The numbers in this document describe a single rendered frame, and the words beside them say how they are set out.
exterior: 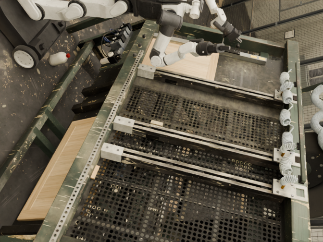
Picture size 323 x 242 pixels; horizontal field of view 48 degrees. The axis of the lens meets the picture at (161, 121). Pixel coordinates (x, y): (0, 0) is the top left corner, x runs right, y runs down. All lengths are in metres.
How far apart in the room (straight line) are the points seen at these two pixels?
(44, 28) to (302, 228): 2.36
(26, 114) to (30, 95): 0.17
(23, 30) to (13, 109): 0.61
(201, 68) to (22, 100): 1.42
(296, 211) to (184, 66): 1.36
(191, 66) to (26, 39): 1.28
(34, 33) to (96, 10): 0.58
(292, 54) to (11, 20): 2.19
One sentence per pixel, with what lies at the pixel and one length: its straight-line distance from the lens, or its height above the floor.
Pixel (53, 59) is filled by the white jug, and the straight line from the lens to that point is 3.28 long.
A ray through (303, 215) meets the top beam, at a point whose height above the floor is 1.91.
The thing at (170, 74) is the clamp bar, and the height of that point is 1.13.
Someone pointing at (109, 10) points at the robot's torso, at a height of 0.86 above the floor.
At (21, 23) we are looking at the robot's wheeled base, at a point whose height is 0.17.
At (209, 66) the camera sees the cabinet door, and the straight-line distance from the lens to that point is 2.87.
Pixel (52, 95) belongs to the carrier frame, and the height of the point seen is 0.15.
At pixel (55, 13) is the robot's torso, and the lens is 2.91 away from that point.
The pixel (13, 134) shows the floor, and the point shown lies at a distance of 2.90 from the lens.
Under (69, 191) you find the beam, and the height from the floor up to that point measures 0.85.
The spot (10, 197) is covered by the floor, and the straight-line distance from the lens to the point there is 2.84.
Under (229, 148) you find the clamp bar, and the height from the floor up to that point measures 1.54.
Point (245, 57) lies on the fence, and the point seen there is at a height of 1.55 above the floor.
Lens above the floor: 2.21
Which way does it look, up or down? 27 degrees down
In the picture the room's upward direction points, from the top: 79 degrees clockwise
